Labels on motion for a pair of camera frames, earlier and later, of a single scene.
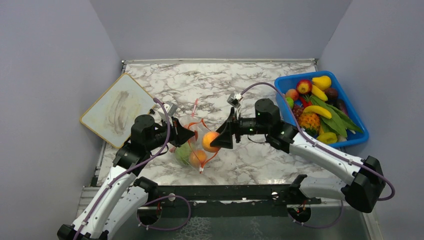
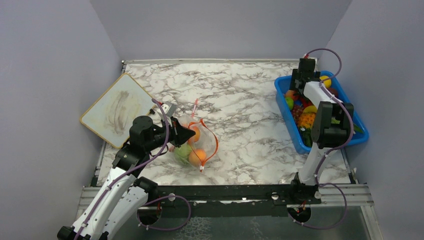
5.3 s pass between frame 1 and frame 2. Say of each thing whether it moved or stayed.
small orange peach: moved
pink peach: stayed
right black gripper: moved
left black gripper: stayed
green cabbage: stayed
